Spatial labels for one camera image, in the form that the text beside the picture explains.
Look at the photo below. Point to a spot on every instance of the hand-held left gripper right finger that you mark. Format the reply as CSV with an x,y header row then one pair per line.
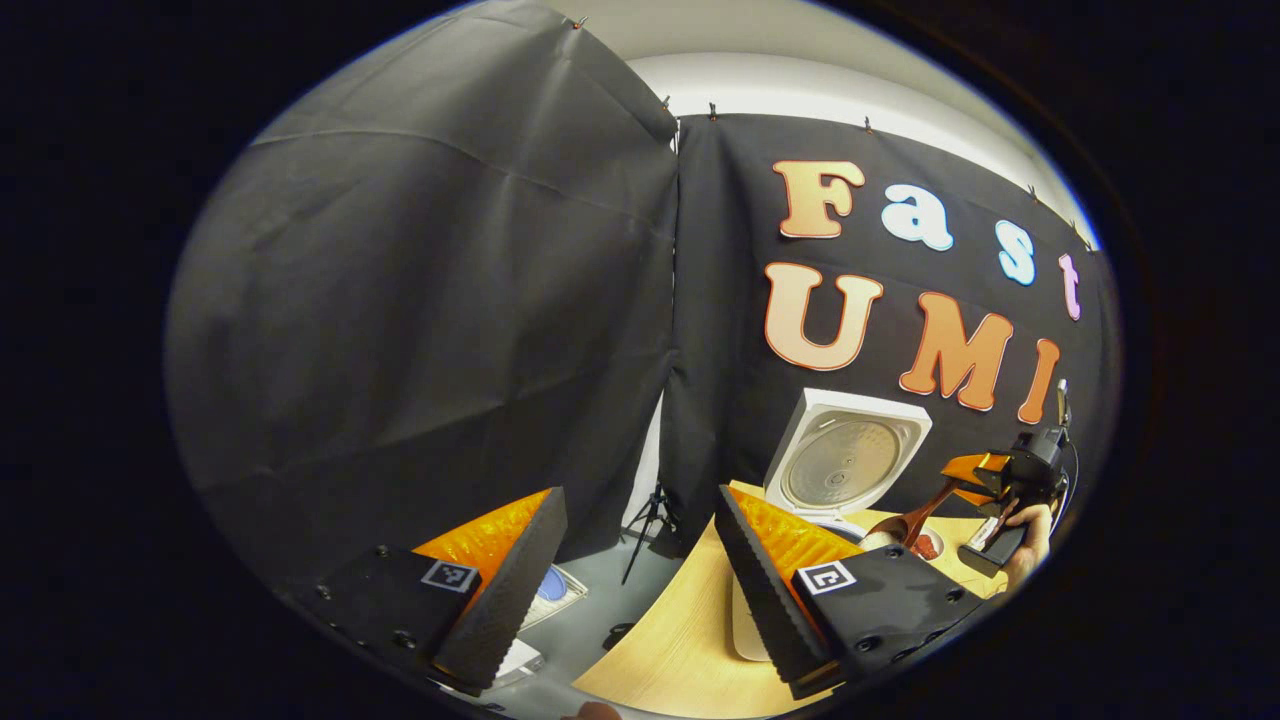
x,y
755,590

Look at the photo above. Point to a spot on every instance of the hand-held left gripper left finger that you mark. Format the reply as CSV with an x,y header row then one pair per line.
x,y
515,590

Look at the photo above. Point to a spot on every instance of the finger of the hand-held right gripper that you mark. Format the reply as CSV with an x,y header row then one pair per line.
x,y
975,466
978,495

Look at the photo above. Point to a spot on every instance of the cream rice container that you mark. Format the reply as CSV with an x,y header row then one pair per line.
x,y
748,625

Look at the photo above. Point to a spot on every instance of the brown wooden spoon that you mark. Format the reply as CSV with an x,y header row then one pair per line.
x,y
915,518

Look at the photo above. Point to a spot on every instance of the white rice cooker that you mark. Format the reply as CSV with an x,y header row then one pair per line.
x,y
845,460

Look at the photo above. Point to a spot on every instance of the white tray with blue disc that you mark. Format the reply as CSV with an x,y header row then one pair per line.
x,y
555,590

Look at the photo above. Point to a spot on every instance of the white round plate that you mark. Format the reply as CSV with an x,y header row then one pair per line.
x,y
935,548

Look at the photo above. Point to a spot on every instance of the small white box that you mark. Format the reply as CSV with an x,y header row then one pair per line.
x,y
520,662

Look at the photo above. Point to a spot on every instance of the brown meat piece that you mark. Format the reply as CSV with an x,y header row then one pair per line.
x,y
927,548

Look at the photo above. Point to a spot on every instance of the black tripod stand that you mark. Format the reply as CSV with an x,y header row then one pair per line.
x,y
650,525

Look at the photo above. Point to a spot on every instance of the black backdrop cloth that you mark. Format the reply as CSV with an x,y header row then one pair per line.
x,y
400,300

